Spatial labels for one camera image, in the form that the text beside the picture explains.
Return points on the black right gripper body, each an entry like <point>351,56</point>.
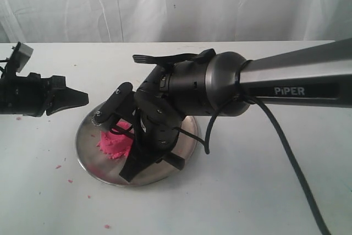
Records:
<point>152,136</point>

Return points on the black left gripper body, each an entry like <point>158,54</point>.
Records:
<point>29,95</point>

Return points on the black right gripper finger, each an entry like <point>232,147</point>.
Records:
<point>135,163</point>

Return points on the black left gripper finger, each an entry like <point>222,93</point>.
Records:
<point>66,93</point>
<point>58,105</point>

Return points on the pink kinetic sand mound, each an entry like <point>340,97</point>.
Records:
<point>113,145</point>

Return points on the black knife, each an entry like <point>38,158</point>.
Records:
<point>167,156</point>

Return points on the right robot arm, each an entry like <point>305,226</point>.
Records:
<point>226,84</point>

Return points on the round steel plate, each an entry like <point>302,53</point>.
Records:
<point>101,166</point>

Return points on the white backdrop curtain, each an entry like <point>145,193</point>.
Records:
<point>174,20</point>

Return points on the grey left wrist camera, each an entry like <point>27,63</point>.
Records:
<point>19,57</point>

